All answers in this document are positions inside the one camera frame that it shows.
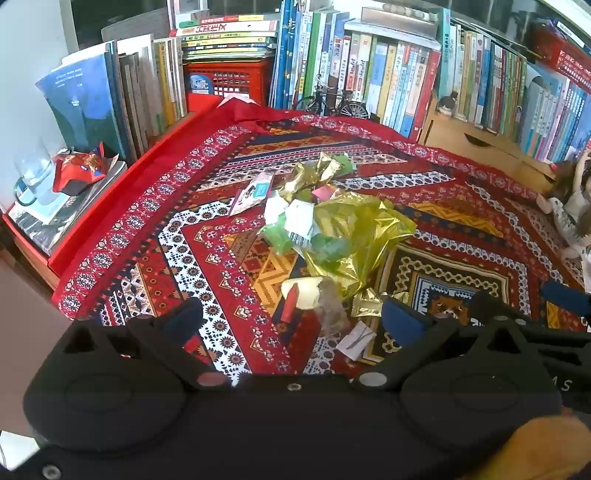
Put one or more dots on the row of teal spined books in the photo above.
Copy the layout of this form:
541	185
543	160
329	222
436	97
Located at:
498	78

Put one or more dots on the grey flat book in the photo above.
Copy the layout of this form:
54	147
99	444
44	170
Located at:
397	22

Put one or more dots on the white paper slip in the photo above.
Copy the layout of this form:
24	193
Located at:
355	341

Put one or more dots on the doll figure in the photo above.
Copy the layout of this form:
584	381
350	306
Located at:
570	207

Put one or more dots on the wooden drawer box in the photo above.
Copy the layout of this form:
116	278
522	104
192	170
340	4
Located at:
461	134

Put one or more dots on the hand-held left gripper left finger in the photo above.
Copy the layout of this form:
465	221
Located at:
184	318

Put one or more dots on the red snack bag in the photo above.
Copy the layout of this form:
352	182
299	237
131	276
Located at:
78	170

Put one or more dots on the row of tall upright books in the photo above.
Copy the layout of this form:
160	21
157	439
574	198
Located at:
351	60

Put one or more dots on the pink white packet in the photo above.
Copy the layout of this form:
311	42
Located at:
251	194

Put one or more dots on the large blue book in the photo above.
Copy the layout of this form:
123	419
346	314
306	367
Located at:
78	101

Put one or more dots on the stack of flat books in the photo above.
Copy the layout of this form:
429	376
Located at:
221	34

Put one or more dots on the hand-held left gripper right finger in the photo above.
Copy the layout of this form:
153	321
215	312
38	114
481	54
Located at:
401	321

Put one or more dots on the white printed wrapper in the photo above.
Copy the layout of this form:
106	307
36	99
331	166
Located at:
300	224

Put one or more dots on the crumpled green plastic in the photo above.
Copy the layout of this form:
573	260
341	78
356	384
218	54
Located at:
279	236

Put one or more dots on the pink yellow packet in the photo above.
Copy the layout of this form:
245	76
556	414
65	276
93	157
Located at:
328	193

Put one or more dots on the black miniature bicycle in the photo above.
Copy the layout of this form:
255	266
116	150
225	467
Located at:
332	94

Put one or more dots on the small cat figurine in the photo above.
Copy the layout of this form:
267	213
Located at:
448	104

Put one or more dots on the person's left forearm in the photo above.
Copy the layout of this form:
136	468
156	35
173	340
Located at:
545	447

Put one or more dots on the clear glass cup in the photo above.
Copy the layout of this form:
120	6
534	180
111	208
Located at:
32	175

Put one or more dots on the large gold foil bag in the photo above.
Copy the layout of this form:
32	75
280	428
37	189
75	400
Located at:
369	230

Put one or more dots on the red plastic crate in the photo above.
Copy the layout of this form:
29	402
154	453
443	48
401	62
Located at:
231	78

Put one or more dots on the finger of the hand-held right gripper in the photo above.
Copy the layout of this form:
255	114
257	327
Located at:
561	295
489	302

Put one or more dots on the red tube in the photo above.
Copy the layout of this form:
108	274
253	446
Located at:
288	302

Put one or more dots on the pale yellow packet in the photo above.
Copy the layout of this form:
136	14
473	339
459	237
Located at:
309	288

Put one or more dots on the red printed box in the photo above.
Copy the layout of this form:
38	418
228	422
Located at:
561	53

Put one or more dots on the red patterned tablecloth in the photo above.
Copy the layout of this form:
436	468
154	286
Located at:
184	184

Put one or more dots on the crumpled white paper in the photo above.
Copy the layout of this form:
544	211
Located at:
276	208

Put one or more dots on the row of pale upright books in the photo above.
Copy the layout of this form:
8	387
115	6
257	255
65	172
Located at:
147	87

